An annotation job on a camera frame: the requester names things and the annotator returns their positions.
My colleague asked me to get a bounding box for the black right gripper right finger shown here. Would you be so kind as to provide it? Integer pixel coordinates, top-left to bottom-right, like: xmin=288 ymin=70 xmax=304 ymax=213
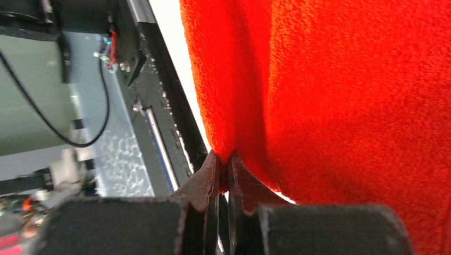
xmin=227 ymin=152 xmax=291 ymax=254

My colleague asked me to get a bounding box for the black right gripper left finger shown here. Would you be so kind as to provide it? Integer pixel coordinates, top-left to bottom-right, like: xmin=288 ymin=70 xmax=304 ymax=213
xmin=173 ymin=151 xmax=221 ymax=254

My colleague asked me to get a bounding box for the orange towel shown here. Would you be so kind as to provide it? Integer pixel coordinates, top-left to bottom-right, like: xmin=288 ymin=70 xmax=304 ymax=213
xmin=180 ymin=1 xmax=450 ymax=254

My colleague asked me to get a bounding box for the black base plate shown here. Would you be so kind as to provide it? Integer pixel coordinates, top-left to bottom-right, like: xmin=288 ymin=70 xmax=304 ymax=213
xmin=121 ymin=1 xmax=207 ymax=196

